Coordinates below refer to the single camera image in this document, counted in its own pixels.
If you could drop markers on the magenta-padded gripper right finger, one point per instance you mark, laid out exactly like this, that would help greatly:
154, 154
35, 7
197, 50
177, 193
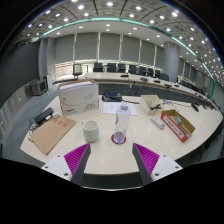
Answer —
146, 159

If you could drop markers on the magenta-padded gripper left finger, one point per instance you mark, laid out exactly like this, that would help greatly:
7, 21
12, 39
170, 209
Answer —
77, 159

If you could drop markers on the clear plastic water bottle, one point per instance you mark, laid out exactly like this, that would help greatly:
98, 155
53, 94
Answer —
122, 123

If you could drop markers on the white ceramic mug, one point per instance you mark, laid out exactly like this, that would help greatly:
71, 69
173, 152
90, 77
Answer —
90, 131

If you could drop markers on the brown paper envelope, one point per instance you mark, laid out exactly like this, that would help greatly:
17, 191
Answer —
51, 135

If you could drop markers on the flat round red coaster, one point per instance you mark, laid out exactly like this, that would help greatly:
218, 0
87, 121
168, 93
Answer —
113, 140

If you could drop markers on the white remote control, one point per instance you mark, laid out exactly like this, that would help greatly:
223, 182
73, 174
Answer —
157, 122

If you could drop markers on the open red cardboard box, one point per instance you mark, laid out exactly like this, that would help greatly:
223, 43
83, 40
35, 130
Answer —
170, 118

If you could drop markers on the black power adapter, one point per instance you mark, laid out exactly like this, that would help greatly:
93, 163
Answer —
43, 116

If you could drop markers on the small open white box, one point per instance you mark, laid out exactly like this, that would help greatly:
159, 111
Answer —
148, 103

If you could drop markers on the white paper sheet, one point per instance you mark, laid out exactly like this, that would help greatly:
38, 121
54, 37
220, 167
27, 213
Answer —
110, 109

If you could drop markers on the white paper ream box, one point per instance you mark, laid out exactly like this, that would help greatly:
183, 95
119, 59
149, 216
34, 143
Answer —
78, 98

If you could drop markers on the black desk phone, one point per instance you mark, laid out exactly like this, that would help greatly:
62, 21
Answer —
111, 96

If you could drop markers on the grey CRT monitor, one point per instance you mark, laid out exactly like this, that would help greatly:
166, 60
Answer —
39, 87

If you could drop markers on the long curved conference table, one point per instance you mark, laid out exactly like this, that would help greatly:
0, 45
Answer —
113, 76

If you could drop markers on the row of black office chairs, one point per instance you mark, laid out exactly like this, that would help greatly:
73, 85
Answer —
111, 67

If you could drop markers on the round ceiling lights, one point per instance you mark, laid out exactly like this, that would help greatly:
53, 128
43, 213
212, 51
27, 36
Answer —
109, 4

